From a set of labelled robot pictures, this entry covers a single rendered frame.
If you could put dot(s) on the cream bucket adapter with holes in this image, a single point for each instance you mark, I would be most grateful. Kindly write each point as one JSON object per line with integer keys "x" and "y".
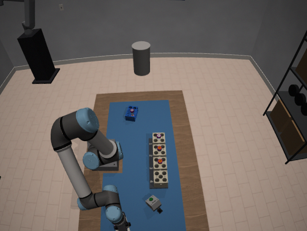
{"x": 156, "y": 166}
{"x": 162, "y": 153}
{"x": 158, "y": 141}

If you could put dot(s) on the blue tube rack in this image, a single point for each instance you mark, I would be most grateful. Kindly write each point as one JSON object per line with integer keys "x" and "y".
{"x": 128, "y": 116}

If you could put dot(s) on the blue bench mat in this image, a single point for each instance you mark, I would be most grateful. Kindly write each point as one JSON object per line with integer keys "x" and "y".
{"x": 132, "y": 184}

